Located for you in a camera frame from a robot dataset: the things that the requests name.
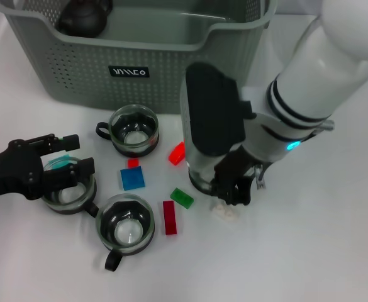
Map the white flat studded plate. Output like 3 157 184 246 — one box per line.
209 203 240 221

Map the orange-red sloped brick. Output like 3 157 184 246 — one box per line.
167 141 186 165

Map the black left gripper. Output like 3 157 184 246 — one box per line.
0 133 96 201

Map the black teapot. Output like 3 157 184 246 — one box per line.
57 0 113 38

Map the blue square brick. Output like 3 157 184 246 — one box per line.
120 166 147 191

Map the cyan sloped brick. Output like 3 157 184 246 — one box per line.
47 154 77 169

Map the grey perforated storage bin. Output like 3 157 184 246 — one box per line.
0 0 279 115

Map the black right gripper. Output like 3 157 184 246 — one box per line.
210 146 260 207

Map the right gripper cable with connector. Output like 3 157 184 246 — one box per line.
253 118 336 191

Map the dark red long brick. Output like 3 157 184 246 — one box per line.
162 200 178 236

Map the green studded brick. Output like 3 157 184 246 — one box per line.
170 187 194 209

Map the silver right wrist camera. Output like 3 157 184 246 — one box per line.
180 62 257 160

